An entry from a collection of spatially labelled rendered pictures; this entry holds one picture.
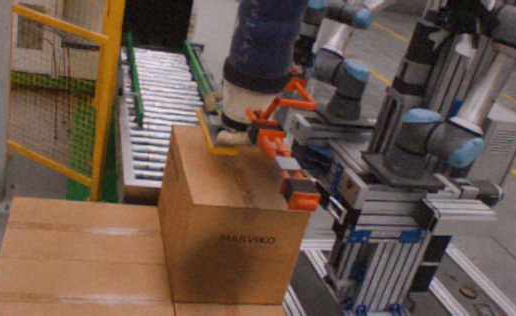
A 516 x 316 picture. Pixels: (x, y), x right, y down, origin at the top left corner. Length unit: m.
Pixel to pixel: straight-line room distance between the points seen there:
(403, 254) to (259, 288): 0.84
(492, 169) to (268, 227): 1.06
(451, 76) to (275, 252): 0.92
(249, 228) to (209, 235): 0.13
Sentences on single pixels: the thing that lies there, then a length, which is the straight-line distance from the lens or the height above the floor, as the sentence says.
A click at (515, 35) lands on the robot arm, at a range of 2.04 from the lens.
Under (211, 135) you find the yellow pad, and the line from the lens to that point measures 1.90.
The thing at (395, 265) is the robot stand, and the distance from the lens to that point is 2.66.
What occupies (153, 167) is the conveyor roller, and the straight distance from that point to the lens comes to 2.78.
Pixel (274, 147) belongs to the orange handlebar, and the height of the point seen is 1.20.
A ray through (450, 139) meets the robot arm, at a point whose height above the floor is 1.23.
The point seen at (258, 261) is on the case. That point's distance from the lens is 1.95.
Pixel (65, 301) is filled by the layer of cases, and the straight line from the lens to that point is 1.95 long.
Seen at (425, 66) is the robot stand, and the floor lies 1.37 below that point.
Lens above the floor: 1.85
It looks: 26 degrees down
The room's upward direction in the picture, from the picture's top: 12 degrees clockwise
